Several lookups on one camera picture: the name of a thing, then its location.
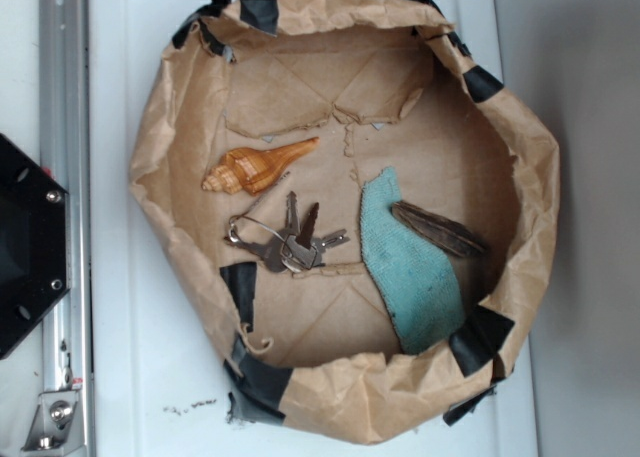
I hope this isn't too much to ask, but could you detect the silver key bunch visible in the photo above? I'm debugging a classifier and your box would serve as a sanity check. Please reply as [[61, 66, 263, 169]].
[[225, 191, 350, 273]]

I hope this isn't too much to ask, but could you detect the brown paper bag bin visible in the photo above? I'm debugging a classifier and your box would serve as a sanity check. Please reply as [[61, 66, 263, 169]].
[[130, 0, 560, 444]]

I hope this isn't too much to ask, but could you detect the orange spiral seashell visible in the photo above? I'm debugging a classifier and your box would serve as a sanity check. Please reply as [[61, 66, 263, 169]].
[[201, 137, 320, 196]]

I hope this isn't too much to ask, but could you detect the teal microfibre cloth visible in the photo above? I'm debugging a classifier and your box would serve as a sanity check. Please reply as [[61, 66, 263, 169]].
[[360, 167, 465, 355]]

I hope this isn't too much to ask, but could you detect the dark brown feather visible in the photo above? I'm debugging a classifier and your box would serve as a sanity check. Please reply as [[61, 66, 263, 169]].
[[391, 200, 489, 258]]

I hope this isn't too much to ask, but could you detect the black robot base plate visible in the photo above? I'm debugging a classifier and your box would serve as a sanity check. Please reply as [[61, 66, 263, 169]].
[[1, 136, 69, 359]]

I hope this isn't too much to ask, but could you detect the aluminium extrusion rail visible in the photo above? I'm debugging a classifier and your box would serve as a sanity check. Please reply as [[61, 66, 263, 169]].
[[39, 0, 96, 456]]

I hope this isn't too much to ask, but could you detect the metal corner bracket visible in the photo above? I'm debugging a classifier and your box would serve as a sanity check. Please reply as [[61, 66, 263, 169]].
[[20, 390, 84, 456]]

